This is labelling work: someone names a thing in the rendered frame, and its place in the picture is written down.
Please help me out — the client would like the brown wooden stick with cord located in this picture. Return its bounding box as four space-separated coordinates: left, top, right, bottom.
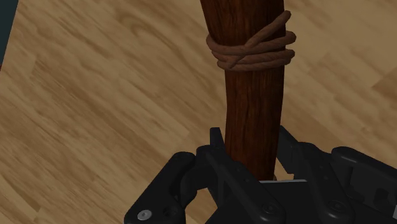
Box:
200 0 297 181

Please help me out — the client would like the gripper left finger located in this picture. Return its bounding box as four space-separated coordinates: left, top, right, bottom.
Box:
123 127 287 224

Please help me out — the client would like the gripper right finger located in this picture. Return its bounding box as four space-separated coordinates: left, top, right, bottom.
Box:
275 125 397 224

